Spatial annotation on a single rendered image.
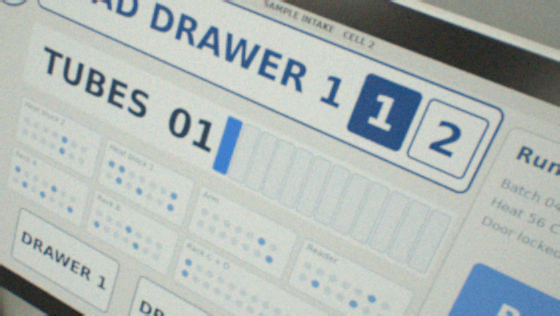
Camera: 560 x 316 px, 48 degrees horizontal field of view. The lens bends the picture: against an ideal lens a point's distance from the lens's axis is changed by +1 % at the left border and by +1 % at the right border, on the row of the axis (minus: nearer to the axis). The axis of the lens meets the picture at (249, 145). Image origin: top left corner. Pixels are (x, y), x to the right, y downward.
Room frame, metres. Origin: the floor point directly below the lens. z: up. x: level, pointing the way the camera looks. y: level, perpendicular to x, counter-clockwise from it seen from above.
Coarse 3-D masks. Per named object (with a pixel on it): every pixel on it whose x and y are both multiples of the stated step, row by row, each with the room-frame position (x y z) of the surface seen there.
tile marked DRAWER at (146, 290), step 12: (144, 276) 0.16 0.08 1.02; (144, 288) 0.15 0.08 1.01; (156, 288) 0.15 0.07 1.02; (132, 300) 0.15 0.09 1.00; (144, 300) 0.15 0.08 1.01; (156, 300) 0.14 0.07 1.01; (168, 300) 0.14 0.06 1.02; (180, 300) 0.14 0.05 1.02; (132, 312) 0.14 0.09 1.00; (144, 312) 0.14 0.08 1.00; (156, 312) 0.14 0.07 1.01; (168, 312) 0.14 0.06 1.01; (180, 312) 0.13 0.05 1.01; (192, 312) 0.13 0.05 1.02; (204, 312) 0.13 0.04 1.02
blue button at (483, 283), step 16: (480, 272) 0.12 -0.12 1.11; (496, 272) 0.12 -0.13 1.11; (464, 288) 0.11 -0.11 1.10; (480, 288) 0.11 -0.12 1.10; (496, 288) 0.11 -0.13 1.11; (512, 288) 0.11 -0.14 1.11; (528, 288) 0.11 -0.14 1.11; (464, 304) 0.11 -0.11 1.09; (480, 304) 0.10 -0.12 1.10; (496, 304) 0.10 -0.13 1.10; (512, 304) 0.10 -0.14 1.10; (528, 304) 0.10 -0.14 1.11; (544, 304) 0.10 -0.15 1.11
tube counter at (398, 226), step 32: (192, 96) 0.23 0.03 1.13; (192, 128) 0.22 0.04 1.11; (224, 128) 0.21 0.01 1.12; (256, 128) 0.21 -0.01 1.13; (192, 160) 0.21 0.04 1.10; (224, 160) 0.20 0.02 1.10; (256, 160) 0.19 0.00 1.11; (288, 160) 0.19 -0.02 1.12; (320, 160) 0.18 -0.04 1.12; (256, 192) 0.18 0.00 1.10; (288, 192) 0.18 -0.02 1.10; (320, 192) 0.17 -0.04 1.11; (352, 192) 0.17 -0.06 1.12; (384, 192) 0.16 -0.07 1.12; (320, 224) 0.16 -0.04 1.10; (352, 224) 0.15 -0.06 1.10; (384, 224) 0.15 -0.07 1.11; (416, 224) 0.14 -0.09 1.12; (448, 224) 0.14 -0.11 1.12; (384, 256) 0.13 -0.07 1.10; (416, 256) 0.13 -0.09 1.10
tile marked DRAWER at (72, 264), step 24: (24, 216) 0.21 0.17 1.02; (24, 240) 0.20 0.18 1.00; (48, 240) 0.20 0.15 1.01; (72, 240) 0.19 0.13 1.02; (24, 264) 0.19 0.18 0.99; (48, 264) 0.18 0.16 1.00; (72, 264) 0.18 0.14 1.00; (96, 264) 0.17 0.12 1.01; (120, 264) 0.17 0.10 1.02; (72, 288) 0.17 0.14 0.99; (96, 288) 0.16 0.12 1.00
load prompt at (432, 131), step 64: (64, 0) 0.31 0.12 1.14; (128, 0) 0.29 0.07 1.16; (192, 0) 0.27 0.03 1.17; (192, 64) 0.25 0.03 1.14; (256, 64) 0.24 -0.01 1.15; (320, 64) 0.22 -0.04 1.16; (384, 64) 0.21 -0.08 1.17; (320, 128) 0.20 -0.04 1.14; (384, 128) 0.19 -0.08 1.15; (448, 128) 0.18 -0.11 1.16
